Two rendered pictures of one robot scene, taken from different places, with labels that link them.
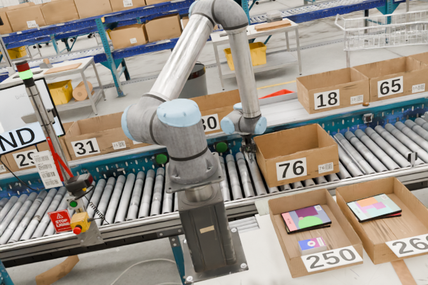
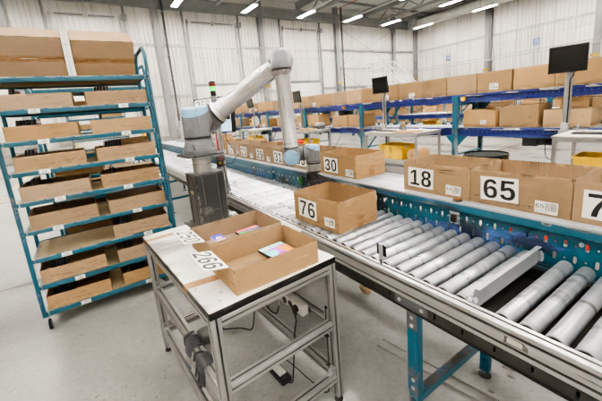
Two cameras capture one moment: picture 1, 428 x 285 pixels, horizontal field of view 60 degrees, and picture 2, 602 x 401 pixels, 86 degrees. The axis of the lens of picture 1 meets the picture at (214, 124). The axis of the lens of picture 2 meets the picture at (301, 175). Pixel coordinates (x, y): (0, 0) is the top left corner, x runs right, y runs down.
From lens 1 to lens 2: 199 cm
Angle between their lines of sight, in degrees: 54
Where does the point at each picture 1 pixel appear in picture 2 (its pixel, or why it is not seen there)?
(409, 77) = (530, 186)
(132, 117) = not seen: hidden behind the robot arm
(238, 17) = (273, 62)
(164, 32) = (518, 119)
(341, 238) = not seen: hidden behind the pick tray
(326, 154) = (330, 208)
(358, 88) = (456, 176)
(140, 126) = not seen: hidden behind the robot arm
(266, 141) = (337, 190)
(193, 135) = (185, 124)
